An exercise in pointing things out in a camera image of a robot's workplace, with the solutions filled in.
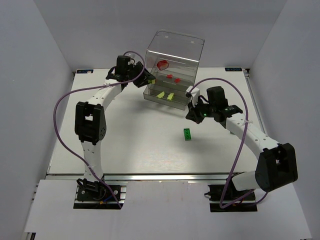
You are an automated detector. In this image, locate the green lego plate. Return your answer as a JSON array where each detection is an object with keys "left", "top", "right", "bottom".
[{"left": 183, "top": 128, "right": 192, "bottom": 141}]

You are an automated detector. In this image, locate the large red lego piece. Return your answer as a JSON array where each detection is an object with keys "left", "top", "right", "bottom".
[{"left": 156, "top": 60, "right": 170, "bottom": 71}]

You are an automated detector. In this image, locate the yellow-green lego wedge piece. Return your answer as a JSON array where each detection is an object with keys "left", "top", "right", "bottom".
[{"left": 156, "top": 91, "right": 165, "bottom": 99}]

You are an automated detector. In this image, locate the light green lego assembly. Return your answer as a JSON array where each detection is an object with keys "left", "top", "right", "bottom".
[{"left": 166, "top": 92, "right": 175, "bottom": 101}]

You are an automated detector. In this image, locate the clear drawer container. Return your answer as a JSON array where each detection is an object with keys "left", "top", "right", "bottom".
[{"left": 143, "top": 29, "right": 205, "bottom": 110}]

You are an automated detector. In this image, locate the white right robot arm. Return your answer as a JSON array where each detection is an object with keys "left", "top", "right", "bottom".
[{"left": 185, "top": 86, "right": 298, "bottom": 193}]

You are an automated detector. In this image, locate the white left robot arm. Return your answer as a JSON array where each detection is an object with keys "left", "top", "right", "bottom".
[{"left": 74, "top": 54, "right": 155, "bottom": 185}]

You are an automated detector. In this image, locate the blue label right corner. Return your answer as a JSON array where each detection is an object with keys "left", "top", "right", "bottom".
[{"left": 224, "top": 67, "right": 243, "bottom": 72}]

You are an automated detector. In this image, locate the blue label corner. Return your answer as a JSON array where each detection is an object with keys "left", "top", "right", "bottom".
[
  {"left": 224, "top": 67, "right": 243, "bottom": 72},
  {"left": 76, "top": 69, "right": 94, "bottom": 74}
]

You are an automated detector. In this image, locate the blue label left corner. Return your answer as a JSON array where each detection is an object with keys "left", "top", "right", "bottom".
[{"left": 76, "top": 69, "right": 94, "bottom": 74}]

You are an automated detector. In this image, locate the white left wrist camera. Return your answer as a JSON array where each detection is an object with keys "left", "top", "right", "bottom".
[{"left": 127, "top": 53, "right": 136, "bottom": 65}]

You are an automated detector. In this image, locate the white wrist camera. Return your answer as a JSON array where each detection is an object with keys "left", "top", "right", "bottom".
[
  {"left": 127, "top": 53, "right": 136, "bottom": 65},
  {"left": 185, "top": 85, "right": 200, "bottom": 107}
]

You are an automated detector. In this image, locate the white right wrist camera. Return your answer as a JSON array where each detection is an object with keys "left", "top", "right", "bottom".
[{"left": 185, "top": 85, "right": 200, "bottom": 107}]

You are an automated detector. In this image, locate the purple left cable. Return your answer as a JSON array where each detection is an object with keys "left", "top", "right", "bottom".
[{"left": 54, "top": 51, "right": 146, "bottom": 210}]

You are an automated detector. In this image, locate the purple cable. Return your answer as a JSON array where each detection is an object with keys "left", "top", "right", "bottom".
[
  {"left": 188, "top": 77, "right": 268, "bottom": 209},
  {"left": 54, "top": 51, "right": 146, "bottom": 210}
]

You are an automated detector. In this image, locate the aluminium table front rail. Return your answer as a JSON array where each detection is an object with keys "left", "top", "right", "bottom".
[{"left": 46, "top": 172, "right": 261, "bottom": 182}]

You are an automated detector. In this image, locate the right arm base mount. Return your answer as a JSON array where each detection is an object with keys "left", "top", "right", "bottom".
[{"left": 204, "top": 184, "right": 258, "bottom": 213}]

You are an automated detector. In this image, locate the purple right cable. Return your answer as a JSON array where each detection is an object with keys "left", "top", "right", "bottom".
[{"left": 188, "top": 77, "right": 268, "bottom": 209}]

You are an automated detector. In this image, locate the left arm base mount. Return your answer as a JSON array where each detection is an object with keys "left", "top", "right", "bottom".
[{"left": 73, "top": 178, "right": 125, "bottom": 210}]

